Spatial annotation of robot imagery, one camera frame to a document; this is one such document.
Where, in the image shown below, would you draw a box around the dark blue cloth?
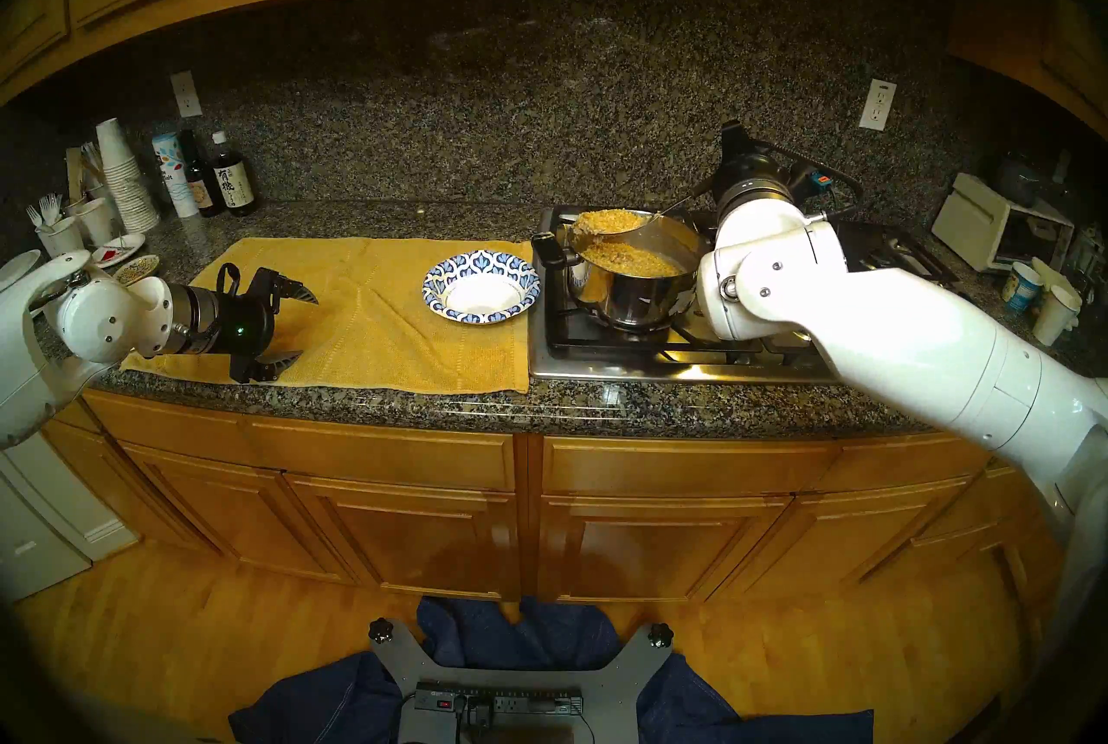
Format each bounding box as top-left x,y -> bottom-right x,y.
229,595 -> 875,744

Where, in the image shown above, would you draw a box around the white blue cylindrical canister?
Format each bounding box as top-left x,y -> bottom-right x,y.
152,133 -> 200,219

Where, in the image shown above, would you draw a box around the scooped oatmeal portion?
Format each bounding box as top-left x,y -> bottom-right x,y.
576,209 -> 646,234

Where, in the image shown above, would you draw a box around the blue patterned paper bowl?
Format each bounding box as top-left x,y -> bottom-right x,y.
422,250 -> 542,326

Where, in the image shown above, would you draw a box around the wooden lower cabinet frame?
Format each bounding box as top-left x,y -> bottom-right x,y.
39,387 -> 1066,605

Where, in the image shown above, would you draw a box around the yellow towel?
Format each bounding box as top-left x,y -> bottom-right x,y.
121,236 -> 535,395

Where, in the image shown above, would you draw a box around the blue printed paper cup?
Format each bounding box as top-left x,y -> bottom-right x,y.
1004,260 -> 1046,316

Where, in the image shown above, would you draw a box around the paper cup holding forks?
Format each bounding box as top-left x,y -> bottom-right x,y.
35,217 -> 83,258

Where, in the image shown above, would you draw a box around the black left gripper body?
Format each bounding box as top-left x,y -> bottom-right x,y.
206,290 -> 281,360

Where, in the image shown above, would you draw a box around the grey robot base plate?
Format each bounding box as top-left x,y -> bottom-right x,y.
370,621 -> 674,744

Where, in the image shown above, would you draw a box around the small dark sauce bottle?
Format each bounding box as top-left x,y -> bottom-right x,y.
179,130 -> 224,218

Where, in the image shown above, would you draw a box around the metal ladle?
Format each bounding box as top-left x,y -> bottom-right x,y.
570,184 -> 715,239

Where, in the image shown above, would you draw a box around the black cable orange connector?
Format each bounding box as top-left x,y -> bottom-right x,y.
762,141 -> 866,224

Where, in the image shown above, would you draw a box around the wooden stirrer sticks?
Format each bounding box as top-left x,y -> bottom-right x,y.
65,141 -> 105,202

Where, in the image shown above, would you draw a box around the soy sauce bottle white label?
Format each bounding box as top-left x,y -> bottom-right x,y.
210,131 -> 257,217

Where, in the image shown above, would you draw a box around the stack of paper cups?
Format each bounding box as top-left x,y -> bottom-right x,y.
95,117 -> 161,234

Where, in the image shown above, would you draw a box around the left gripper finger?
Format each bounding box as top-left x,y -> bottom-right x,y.
231,352 -> 304,385
251,270 -> 319,311

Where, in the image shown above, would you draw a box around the wooden lower cabinet door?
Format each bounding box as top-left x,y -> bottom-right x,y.
537,496 -> 793,605
121,442 -> 358,586
705,474 -> 983,603
286,474 -> 520,600

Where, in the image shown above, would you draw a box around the white toaster oven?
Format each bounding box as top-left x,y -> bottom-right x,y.
931,173 -> 1076,273

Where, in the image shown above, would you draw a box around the wooden drawer front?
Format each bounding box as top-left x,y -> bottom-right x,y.
814,432 -> 996,492
245,415 -> 518,492
541,435 -> 839,497
82,390 -> 252,457

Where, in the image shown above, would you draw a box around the dark kettle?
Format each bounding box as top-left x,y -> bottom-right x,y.
995,152 -> 1044,206

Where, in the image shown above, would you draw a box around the plain white bowl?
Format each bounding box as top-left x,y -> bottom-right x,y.
0,249 -> 42,293

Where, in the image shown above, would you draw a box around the white kitchen appliance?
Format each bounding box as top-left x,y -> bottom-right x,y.
0,431 -> 139,605

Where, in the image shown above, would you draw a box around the stainless steel pot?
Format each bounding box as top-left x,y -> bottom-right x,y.
531,210 -> 706,332

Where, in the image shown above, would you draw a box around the cooked oatmeal mass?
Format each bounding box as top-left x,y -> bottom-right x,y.
580,240 -> 685,277

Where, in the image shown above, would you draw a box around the steel gas stove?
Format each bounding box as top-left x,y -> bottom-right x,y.
528,206 -> 996,384

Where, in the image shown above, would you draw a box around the white saucer red smear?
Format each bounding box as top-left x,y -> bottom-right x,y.
91,233 -> 146,269

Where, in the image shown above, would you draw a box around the wooden corner wall cabinet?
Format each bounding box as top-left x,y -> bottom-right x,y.
948,0 -> 1108,137

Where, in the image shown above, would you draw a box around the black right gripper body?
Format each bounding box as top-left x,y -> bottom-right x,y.
711,119 -> 811,203

